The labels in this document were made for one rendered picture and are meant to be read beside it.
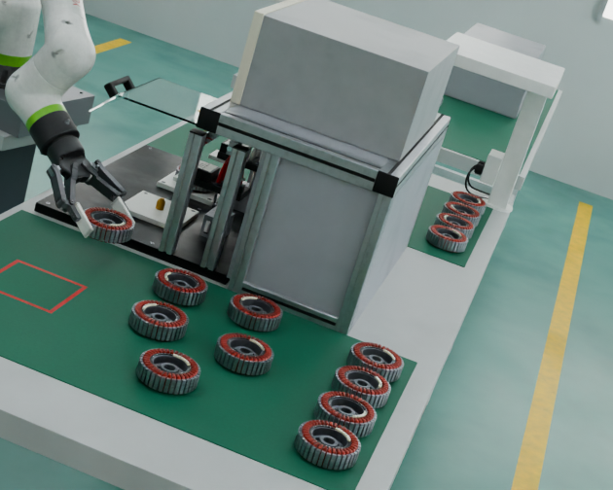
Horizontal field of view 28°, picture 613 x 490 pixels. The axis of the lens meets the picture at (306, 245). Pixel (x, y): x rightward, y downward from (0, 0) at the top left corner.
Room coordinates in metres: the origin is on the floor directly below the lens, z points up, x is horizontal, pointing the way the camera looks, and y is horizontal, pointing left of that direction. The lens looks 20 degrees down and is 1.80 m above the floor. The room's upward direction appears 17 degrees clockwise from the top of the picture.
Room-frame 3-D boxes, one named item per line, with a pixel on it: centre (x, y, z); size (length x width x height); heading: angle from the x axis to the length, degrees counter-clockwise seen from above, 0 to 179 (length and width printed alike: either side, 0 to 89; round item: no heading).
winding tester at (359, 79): (2.73, 0.02, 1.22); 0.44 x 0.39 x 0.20; 170
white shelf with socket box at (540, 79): (3.59, -0.39, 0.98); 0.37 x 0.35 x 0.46; 170
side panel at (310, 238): (2.41, 0.00, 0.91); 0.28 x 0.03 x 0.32; 80
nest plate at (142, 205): (2.68, 0.36, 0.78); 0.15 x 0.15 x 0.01; 80
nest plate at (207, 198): (2.92, 0.31, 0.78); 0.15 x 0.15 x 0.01; 80
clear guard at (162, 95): (2.63, 0.36, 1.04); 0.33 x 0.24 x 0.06; 80
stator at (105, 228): (2.36, 0.41, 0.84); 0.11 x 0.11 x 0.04
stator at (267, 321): (2.31, 0.06, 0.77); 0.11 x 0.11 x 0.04
